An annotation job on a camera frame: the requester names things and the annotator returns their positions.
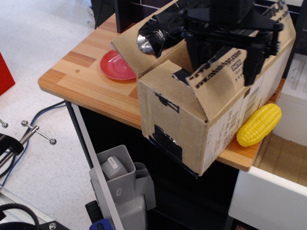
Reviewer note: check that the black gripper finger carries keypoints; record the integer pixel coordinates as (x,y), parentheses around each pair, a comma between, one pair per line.
(252,64)
(200,50)

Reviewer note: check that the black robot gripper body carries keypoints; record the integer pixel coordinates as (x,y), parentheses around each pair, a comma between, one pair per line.
(232,23)

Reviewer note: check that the brown cardboard shipping box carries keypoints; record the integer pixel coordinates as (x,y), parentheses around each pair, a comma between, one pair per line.
(194,115)

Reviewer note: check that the spoon taped on left flap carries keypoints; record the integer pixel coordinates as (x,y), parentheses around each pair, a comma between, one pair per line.
(163,30)

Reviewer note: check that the yellow plastic toy corn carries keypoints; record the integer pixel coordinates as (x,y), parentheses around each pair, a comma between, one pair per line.
(259,125)

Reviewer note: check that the red plastic saucer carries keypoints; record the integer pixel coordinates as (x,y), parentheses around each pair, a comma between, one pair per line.
(115,67)

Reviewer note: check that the white drawer box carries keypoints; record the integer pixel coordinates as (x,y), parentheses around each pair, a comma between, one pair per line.
(272,195)

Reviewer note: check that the grey plastic bin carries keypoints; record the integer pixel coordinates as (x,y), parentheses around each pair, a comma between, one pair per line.
(119,171)

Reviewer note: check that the grey metal table leg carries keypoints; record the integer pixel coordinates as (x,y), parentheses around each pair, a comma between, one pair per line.
(93,163)

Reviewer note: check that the grey plastic device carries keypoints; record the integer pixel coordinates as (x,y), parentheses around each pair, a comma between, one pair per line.
(133,214)

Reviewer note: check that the red box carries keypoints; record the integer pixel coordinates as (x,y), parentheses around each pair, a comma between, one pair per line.
(6,79)

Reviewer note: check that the blue handled tool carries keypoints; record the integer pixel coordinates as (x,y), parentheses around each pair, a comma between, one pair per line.
(96,217)

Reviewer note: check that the metal clamp with T-handle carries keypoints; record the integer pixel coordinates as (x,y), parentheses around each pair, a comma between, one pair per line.
(15,147)

